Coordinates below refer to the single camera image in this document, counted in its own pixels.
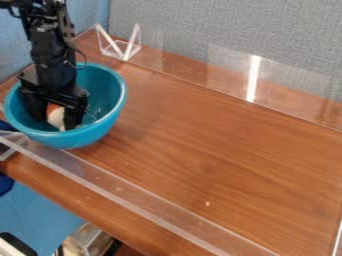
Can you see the clear acrylic front barrier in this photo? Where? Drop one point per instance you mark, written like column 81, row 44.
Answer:
column 194, row 228

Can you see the clear acrylic barrier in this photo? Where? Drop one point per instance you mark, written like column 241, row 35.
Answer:
column 288, row 89
column 194, row 228

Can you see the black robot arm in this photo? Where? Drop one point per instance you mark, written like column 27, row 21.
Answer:
column 46, row 22

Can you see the black and white floor object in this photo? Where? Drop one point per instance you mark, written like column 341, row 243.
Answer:
column 14, row 247

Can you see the brown and white toy mushroom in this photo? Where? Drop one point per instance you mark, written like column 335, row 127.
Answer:
column 55, row 115

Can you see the grey metal table leg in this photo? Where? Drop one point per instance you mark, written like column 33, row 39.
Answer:
column 89, row 241

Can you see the clear acrylic corner bracket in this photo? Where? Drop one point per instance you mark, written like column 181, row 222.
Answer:
column 117, row 48

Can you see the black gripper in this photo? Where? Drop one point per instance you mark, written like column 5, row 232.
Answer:
column 50, row 83

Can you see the blue plastic bowl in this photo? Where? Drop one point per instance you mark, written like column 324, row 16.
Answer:
column 109, row 92

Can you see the clear acrylic back barrier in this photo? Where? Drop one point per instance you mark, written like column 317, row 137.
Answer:
column 288, row 89

